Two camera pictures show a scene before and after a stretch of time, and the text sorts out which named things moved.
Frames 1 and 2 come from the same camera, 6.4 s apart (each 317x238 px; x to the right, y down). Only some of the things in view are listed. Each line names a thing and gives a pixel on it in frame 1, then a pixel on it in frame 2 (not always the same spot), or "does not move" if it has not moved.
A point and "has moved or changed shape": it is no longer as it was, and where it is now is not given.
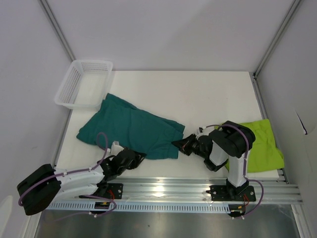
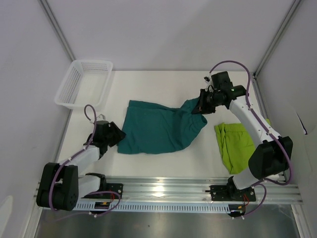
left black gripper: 139,157 → 119,135
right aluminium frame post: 254,75 does not move
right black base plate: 239,193 does not move
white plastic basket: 84,84 does not move
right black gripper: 184,145 → 201,108
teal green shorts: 133,129 has moved or changed shape
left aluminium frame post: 56,28 does not move
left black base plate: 115,191 does not move
